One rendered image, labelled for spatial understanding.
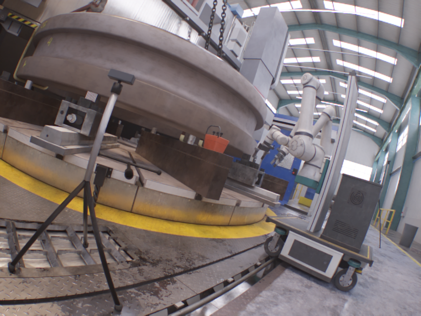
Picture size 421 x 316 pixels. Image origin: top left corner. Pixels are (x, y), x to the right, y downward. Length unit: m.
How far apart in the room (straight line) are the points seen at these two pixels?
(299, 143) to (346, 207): 0.60
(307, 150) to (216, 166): 0.71
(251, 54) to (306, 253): 6.28
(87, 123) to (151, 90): 0.75
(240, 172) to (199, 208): 1.05
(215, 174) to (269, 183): 2.40
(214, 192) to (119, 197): 0.76
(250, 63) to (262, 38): 1.00
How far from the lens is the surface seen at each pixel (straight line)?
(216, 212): 2.20
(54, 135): 1.68
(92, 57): 2.67
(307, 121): 1.79
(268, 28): 7.65
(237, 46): 8.49
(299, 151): 1.68
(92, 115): 1.93
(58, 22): 3.22
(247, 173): 2.87
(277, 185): 4.09
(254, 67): 6.92
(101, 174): 1.56
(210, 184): 1.76
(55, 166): 1.89
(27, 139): 2.02
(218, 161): 1.75
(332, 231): 1.78
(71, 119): 2.00
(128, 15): 5.57
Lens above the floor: 0.62
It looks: level
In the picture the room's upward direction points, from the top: 19 degrees clockwise
